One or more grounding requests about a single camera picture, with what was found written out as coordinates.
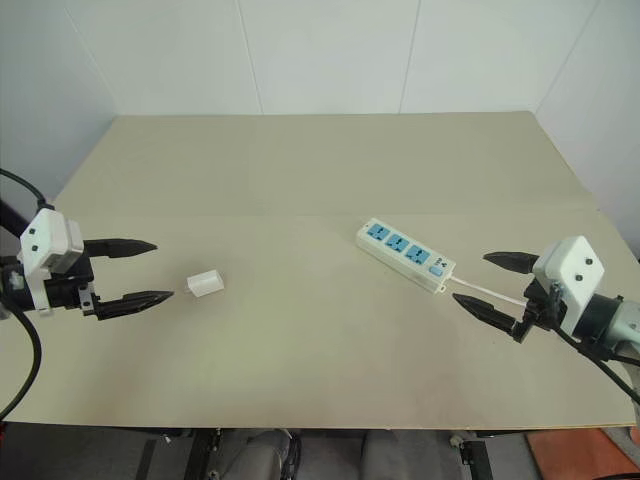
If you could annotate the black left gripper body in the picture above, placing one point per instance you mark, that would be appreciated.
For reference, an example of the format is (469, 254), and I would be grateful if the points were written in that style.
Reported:
(62, 292)

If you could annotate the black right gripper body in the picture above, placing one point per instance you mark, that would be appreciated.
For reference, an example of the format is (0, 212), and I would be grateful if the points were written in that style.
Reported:
(540, 310)

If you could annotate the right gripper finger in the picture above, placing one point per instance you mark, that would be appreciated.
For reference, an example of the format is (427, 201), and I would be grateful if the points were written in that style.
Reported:
(482, 310)
(510, 261)

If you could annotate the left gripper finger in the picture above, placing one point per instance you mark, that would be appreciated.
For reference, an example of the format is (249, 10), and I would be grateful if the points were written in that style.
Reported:
(122, 247)
(135, 302)

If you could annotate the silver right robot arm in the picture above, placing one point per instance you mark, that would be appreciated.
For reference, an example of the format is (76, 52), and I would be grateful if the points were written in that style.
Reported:
(617, 320)

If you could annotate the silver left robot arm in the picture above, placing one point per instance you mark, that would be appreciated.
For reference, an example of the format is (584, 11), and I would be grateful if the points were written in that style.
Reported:
(9, 292)

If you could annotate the white plug adapter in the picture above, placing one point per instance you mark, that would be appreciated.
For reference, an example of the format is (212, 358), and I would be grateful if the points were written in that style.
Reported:
(205, 284)

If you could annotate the white power strip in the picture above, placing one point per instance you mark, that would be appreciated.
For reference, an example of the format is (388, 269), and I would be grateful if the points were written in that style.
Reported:
(405, 250)

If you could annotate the orange floor mat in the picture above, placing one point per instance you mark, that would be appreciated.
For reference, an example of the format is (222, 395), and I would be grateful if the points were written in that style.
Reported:
(585, 452)

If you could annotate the grey rounded shape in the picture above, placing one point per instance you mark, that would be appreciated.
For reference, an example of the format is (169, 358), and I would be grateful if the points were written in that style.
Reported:
(260, 457)

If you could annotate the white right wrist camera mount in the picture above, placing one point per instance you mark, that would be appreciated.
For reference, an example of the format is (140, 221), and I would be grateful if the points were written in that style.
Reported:
(570, 270)

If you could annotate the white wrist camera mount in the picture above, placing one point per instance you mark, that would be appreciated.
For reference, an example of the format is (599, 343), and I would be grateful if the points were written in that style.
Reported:
(570, 270)
(44, 235)

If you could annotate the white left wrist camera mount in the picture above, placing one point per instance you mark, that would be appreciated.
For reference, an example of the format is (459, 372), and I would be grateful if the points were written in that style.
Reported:
(44, 235)

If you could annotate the black table frame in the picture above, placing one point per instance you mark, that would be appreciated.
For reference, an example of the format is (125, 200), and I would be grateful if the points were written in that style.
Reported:
(205, 452)

